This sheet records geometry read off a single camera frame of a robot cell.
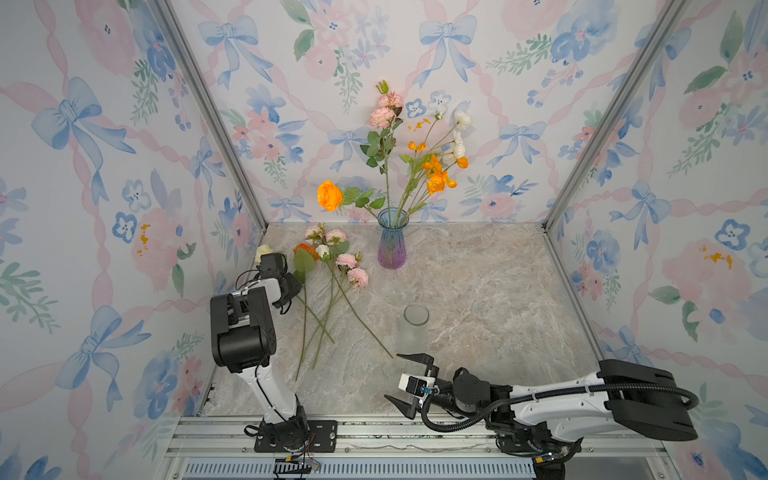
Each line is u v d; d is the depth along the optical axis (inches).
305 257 40.7
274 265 31.5
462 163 34.4
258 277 31.4
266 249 42.3
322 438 29.3
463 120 34.9
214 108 34.0
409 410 24.7
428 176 36.0
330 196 27.7
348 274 40.4
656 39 28.4
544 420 21.9
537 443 25.3
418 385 22.3
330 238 43.7
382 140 33.9
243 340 20.1
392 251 40.5
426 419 19.6
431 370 25.7
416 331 30.7
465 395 21.9
